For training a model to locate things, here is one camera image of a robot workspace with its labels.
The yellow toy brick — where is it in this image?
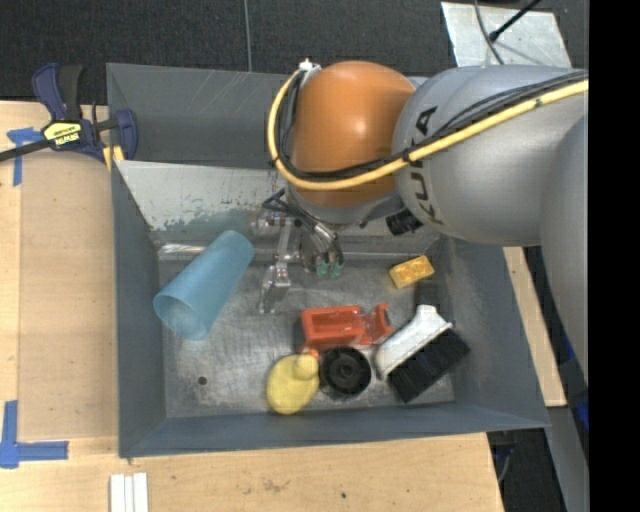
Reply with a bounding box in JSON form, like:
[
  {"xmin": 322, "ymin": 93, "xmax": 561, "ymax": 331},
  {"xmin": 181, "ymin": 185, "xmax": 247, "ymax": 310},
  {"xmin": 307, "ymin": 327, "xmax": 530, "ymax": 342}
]
[{"xmin": 388, "ymin": 254, "xmax": 436, "ymax": 291}]

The yellow rubber duck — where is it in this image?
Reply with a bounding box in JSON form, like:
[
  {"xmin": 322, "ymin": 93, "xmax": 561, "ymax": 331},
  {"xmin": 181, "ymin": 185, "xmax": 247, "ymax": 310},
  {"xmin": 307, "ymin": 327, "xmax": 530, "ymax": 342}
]
[{"xmin": 265, "ymin": 349, "xmax": 322, "ymax": 417}]

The black cylinder on white bracket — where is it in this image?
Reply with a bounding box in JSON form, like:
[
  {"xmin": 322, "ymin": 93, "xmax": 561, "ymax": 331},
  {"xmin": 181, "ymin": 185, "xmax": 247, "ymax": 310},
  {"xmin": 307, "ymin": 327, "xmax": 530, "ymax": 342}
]
[{"xmin": 384, "ymin": 206, "xmax": 426, "ymax": 237}]

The white brush with black bristles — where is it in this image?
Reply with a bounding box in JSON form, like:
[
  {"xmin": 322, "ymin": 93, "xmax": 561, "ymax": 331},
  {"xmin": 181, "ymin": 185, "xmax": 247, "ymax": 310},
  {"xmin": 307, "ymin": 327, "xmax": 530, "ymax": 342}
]
[{"xmin": 374, "ymin": 303, "xmax": 472, "ymax": 405}]

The black round wheel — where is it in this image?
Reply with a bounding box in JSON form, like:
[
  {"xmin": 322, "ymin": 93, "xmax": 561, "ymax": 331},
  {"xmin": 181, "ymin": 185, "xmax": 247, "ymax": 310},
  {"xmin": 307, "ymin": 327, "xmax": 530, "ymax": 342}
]
[{"xmin": 318, "ymin": 345, "xmax": 374, "ymax": 399}]

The red-orange toy truck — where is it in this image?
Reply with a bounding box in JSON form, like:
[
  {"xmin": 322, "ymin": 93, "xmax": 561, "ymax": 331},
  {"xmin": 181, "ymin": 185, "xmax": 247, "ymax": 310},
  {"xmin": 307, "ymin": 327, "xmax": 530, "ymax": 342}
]
[{"xmin": 293, "ymin": 302, "xmax": 392, "ymax": 354}]

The grey metal bin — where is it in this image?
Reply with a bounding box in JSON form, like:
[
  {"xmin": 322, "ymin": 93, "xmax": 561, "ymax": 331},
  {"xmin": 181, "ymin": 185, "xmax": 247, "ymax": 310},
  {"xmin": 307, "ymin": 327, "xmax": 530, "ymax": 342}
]
[{"xmin": 104, "ymin": 62, "xmax": 552, "ymax": 459}]

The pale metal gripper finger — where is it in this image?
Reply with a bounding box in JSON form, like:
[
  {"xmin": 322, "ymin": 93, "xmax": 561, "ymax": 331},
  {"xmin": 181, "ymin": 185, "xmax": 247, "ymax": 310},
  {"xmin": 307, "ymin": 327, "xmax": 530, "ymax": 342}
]
[
  {"xmin": 256, "ymin": 277, "xmax": 275, "ymax": 316},
  {"xmin": 263, "ymin": 264, "xmax": 293, "ymax": 302}
]

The translucent blue plastic cup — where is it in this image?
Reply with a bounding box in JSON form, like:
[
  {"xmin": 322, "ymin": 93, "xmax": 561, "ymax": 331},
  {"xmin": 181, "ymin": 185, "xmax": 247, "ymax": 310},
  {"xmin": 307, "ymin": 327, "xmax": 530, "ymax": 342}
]
[{"xmin": 152, "ymin": 229, "xmax": 256, "ymax": 343}]

